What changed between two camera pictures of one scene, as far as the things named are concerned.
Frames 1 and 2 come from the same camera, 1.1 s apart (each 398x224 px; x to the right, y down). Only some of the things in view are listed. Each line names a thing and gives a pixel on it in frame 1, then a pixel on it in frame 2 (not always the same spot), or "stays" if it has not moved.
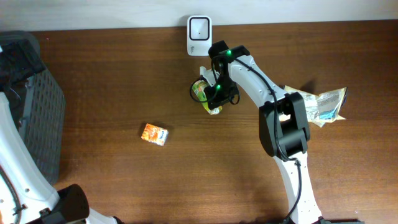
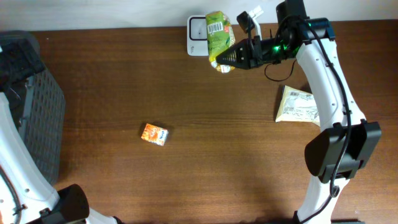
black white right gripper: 217,101 -> 249,51
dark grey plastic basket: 37,101 stays
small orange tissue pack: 155,134 stays
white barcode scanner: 199,35 stays
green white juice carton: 199,87 -> 221,38
